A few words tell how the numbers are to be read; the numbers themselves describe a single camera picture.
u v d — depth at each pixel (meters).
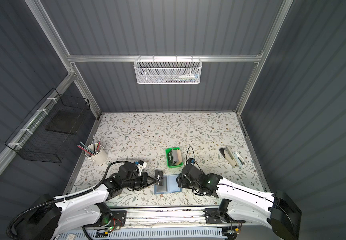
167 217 0.75
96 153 0.84
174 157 0.91
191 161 0.75
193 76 0.91
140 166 0.78
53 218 0.41
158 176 0.83
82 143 0.85
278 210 0.41
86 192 0.53
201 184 0.59
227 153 0.99
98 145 0.89
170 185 0.83
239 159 0.92
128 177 0.67
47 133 0.72
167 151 0.96
